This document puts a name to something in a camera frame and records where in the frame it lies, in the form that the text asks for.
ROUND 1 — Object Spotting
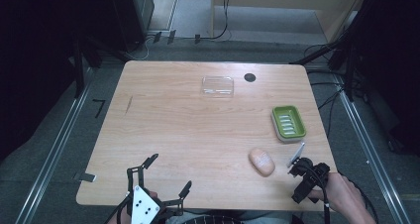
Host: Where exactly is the grey tape strip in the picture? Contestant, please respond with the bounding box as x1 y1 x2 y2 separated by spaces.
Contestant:
73 171 97 183

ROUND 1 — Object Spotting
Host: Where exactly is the peach soap bar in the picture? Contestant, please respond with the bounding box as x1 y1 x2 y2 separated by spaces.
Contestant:
248 147 276 177

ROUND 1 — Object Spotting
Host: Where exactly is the black cabinet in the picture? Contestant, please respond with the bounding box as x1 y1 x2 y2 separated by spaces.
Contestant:
108 0 156 53

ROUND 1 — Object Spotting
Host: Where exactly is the black metal stand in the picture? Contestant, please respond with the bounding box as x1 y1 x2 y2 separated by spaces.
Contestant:
289 28 365 103
69 35 127 100

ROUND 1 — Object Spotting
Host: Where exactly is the black curtain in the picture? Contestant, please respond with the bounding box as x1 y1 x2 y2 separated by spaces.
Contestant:
348 0 420 157
0 0 115 164

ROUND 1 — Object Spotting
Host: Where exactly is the white floor cable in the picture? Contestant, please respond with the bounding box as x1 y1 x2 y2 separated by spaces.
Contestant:
126 35 157 61

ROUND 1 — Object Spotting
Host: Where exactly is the metal floor rail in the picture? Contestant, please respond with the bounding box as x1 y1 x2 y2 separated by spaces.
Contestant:
336 84 412 224
13 80 94 224

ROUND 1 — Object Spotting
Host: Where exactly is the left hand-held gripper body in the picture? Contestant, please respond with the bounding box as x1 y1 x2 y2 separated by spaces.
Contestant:
117 184 166 224

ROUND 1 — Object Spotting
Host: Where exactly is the black floor cable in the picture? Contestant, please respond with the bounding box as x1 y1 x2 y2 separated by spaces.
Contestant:
309 79 345 140

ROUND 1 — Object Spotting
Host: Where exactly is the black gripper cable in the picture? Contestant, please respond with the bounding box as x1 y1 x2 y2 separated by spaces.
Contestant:
308 166 332 224

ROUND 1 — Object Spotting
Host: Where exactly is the person's right hand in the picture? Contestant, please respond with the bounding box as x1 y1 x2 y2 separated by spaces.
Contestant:
308 171 367 219

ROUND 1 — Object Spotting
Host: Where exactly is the clear plastic lid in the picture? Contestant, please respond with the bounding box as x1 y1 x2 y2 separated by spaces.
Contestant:
200 75 236 99

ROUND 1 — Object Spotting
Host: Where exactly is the black hanging cable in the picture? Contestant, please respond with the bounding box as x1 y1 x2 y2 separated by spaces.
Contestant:
197 0 232 42

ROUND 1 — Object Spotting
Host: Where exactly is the green soap dish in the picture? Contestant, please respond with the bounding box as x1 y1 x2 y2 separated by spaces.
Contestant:
270 104 308 144

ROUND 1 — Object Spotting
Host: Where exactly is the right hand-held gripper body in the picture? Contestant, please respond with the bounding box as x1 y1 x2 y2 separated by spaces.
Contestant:
286 142 332 205

